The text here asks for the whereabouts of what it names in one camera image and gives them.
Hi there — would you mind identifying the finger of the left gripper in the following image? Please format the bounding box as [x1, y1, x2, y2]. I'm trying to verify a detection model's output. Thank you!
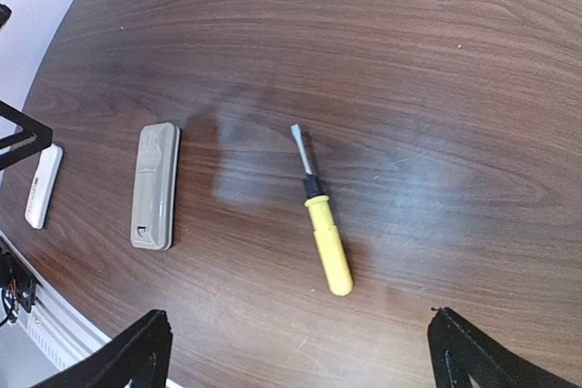
[1, 102, 53, 170]

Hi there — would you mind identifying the white remote control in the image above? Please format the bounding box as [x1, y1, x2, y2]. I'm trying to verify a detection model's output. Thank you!
[25, 144, 64, 230]

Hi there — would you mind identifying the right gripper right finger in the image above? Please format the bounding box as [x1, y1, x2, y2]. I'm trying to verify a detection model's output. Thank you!
[427, 307, 574, 387]

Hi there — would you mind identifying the aluminium front rail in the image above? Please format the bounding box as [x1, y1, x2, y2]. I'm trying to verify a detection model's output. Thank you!
[1, 235, 178, 387]

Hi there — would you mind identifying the yellow handled screwdriver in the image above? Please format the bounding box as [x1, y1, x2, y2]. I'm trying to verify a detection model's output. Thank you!
[290, 124, 354, 296]

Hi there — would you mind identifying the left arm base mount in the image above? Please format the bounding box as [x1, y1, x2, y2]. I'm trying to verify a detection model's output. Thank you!
[1, 238, 37, 326]

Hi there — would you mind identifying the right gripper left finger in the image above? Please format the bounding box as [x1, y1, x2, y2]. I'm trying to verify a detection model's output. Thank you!
[38, 310, 173, 387]

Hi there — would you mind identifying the grey remote control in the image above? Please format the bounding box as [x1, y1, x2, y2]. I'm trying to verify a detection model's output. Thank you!
[130, 123, 180, 251]

